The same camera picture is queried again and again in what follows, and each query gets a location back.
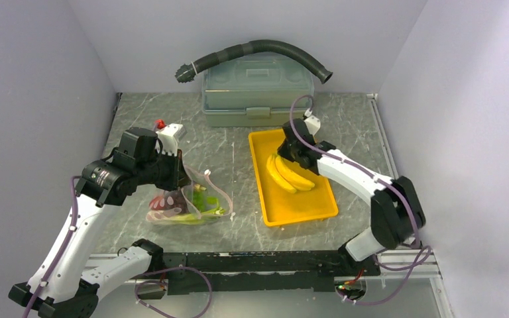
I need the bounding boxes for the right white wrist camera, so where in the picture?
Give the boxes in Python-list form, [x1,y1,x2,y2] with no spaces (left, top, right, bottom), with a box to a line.
[304,115,321,135]

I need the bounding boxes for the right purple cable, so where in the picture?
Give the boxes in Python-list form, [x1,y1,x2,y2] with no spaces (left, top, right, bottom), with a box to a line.
[289,94,432,307]

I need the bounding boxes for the yellow plastic tray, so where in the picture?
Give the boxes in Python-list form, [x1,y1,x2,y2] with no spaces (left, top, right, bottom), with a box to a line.
[249,129,339,227]

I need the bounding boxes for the clear zip top bag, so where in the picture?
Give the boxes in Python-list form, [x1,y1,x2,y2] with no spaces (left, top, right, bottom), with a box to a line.
[153,166,235,224]

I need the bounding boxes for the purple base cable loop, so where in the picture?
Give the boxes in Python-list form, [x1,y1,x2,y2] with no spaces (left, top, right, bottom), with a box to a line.
[134,268,213,318]

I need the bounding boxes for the yellow toy bananas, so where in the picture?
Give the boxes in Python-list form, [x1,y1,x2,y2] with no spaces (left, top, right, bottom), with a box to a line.
[266,154,315,193]

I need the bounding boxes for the black corrugated hose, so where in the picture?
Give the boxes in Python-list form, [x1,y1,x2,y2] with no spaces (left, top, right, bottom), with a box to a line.
[174,39,333,85]

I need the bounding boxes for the purple toy eggplant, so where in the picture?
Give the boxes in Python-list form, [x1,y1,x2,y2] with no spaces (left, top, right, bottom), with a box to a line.
[160,190,188,211]

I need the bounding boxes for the grey plastic storage box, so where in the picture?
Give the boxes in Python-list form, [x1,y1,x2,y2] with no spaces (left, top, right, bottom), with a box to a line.
[201,53,314,127]

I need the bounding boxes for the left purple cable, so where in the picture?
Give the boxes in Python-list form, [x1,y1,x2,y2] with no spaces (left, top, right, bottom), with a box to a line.
[21,176,82,318]

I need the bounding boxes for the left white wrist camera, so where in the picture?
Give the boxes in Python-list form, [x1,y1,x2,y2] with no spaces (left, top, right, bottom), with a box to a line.
[154,119,187,156]

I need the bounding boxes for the red toy grapes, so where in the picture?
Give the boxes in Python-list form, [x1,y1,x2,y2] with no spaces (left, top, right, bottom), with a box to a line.
[149,195,165,211]

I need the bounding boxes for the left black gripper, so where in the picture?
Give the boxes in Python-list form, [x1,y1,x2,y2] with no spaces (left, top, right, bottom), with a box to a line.
[135,146,192,191]

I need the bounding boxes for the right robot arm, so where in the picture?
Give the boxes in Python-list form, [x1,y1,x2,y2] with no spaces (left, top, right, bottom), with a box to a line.
[278,119,426,275]

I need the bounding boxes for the green toy grapes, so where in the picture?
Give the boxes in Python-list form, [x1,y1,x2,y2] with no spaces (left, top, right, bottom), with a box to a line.
[192,184,222,213]

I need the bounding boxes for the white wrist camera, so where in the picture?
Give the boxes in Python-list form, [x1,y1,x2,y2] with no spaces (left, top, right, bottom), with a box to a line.
[154,119,187,156]
[304,115,321,135]

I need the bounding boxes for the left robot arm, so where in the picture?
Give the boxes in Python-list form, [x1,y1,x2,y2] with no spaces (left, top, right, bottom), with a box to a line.
[9,123,191,317]

